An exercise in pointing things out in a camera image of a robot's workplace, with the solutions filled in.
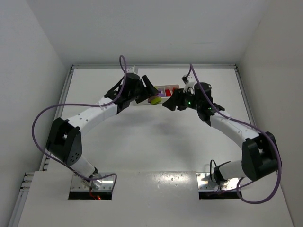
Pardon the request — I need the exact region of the green red purple lego stack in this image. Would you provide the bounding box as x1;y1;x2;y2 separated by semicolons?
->
148;96;162;105

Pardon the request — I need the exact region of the red lego brick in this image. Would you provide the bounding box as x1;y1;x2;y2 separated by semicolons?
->
165;89;172;97

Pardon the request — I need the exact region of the purple lego piece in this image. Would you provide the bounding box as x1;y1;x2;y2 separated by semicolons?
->
158;88;166;97

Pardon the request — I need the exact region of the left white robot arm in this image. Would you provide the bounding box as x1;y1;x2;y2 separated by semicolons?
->
46;72;159;182

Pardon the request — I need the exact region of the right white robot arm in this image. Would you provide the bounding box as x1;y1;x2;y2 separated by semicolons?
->
163;82;278;184

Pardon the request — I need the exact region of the white three-compartment tray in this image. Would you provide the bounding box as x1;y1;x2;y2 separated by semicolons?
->
134;83;181;105

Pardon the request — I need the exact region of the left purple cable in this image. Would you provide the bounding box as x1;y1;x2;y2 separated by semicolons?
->
31;55;118;187

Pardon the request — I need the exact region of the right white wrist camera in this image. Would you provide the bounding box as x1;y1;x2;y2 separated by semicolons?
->
182;75;196;93

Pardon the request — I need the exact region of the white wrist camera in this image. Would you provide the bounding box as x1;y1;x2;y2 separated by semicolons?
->
182;75;196;93
127;66;138;74

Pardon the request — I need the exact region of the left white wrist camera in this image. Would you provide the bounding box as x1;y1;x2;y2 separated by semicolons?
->
127;66;138;74

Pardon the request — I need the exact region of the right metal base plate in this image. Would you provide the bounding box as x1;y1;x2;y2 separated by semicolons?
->
196;172;239;192

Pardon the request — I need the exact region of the metal base plate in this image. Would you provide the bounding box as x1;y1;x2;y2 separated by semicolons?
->
70;173;115;192
196;172;239;192

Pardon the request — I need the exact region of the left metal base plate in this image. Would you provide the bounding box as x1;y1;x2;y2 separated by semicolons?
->
70;173;115;192

